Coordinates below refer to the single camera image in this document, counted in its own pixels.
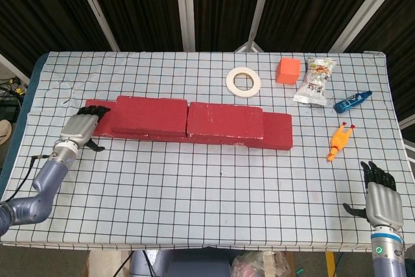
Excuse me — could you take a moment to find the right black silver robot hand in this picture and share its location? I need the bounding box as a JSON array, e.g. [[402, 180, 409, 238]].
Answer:
[[342, 160, 405, 234]]

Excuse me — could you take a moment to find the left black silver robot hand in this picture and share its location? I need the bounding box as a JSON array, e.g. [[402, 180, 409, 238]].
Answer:
[[60, 105, 111, 153]]

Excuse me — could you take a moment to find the red brick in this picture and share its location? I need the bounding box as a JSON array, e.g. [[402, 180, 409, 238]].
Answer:
[[220, 112, 293, 151], [84, 100, 150, 140], [186, 102, 264, 140], [110, 95, 189, 138], [148, 132, 224, 145]]

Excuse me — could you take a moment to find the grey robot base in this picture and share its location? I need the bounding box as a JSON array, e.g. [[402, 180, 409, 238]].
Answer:
[[129, 249, 233, 277]]

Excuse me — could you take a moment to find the yellow rubber chicken toy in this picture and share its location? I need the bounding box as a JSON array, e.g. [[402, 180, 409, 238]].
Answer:
[[326, 121, 356, 162]]

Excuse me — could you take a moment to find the yellow table leg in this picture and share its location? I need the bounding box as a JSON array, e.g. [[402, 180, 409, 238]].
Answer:
[[326, 251, 337, 277]]

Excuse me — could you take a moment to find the blue small bottle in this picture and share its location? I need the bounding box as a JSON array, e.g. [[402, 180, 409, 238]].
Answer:
[[333, 90, 373, 114]]

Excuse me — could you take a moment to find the silver snack packet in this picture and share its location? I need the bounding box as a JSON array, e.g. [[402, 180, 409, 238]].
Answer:
[[293, 56, 337, 106]]

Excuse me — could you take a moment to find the clear plastic bag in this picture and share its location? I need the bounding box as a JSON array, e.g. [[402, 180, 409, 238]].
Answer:
[[231, 250, 291, 277]]

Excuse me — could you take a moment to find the white black checkered tablecloth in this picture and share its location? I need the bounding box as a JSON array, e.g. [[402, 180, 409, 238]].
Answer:
[[8, 51, 412, 254]]

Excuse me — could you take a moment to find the white tape roll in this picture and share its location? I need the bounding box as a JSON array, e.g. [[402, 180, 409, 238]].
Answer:
[[226, 66, 261, 99]]

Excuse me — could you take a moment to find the orange foam cube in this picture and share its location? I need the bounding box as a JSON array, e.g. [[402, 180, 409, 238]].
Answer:
[[275, 57, 302, 85]]

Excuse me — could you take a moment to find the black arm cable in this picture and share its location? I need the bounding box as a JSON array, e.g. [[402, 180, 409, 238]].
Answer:
[[5, 154, 52, 204]]

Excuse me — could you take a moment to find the white slanted frame post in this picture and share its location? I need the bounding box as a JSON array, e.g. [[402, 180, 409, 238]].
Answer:
[[329, 0, 406, 53], [70, 0, 121, 53], [233, 0, 276, 53]]

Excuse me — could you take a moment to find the white vertical frame post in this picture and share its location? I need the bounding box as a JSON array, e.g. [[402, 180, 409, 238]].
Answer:
[[174, 0, 197, 53]]

